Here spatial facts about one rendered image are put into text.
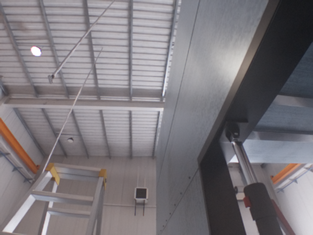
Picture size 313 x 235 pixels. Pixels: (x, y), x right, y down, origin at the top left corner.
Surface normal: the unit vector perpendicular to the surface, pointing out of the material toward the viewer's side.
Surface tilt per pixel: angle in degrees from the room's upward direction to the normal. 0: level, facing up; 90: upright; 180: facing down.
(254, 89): 180
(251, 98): 180
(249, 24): 90
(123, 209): 90
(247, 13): 90
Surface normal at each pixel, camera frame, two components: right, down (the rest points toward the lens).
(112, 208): 0.10, -0.70
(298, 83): 0.00, 0.71
